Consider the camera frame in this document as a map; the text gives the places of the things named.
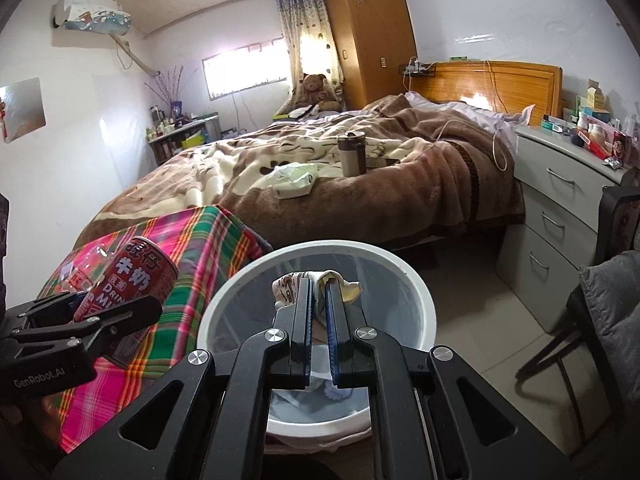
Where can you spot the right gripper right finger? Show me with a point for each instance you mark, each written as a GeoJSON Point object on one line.
{"type": "Point", "coordinates": [432, 415]}

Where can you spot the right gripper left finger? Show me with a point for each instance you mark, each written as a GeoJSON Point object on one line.
{"type": "Point", "coordinates": [206, 418]}

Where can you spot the red milk drink can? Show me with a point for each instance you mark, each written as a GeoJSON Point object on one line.
{"type": "Point", "coordinates": [138, 269]}

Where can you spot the patterned paper cup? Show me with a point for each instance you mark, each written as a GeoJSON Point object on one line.
{"type": "Point", "coordinates": [286, 288]}

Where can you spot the white round trash bin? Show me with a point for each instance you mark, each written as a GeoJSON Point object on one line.
{"type": "Point", "coordinates": [394, 298]}

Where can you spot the clear plastic bottle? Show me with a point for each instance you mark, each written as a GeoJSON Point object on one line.
{"type": "Point", "coordinates": [84, 270]}

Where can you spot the black chair with cushion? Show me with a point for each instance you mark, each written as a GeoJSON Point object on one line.
{"type": "Point", "coordinates": [602, 314]}

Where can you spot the white bedside drawer cabinet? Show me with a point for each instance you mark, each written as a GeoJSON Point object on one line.
{"type": "Point", "coordinates": [562, 185]}

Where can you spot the cluttered desk shelf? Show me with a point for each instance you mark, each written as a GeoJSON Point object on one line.
{"type": "Point", "coordinates": [168, 140]}

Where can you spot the brown cream fleece blanket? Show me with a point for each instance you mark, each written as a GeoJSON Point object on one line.
{"type": "Point", "coordinates": [400, 170]}

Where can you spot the white tissue pack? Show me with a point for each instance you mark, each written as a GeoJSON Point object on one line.
{"type": "Point", "coordinates": [293, 180]}

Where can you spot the brown white thermos cup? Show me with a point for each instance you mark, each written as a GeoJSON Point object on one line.
{"type": "Point", "coordinates": [352, 150]}

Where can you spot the dried branch bouquet vase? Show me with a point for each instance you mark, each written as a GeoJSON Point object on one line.
{"type": "Point", "coordinates": [167, 86]}

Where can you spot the wooden headboard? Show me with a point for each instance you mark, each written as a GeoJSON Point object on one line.
{"type": "Point", "coordinates": [507, 86]}

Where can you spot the brown teddy bear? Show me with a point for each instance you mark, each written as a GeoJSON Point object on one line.
{"type": "Point", "coordinates": [315, 91]}

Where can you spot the patterned window curtain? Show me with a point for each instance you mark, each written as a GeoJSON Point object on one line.
{"type": "Point", "coordinates": [311, 47]}

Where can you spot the wooden wardrobe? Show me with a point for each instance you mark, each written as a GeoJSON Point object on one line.
{"type": "Point", "coordinates": [374, 42]}

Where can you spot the silver wall poster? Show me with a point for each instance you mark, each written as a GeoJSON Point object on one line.
{"type": "Point", "coordinates": [21, 109]}

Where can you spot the wall air conditioner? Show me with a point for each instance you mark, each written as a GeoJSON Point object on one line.
{"type": "Point", "coordinates": [106, 17]}

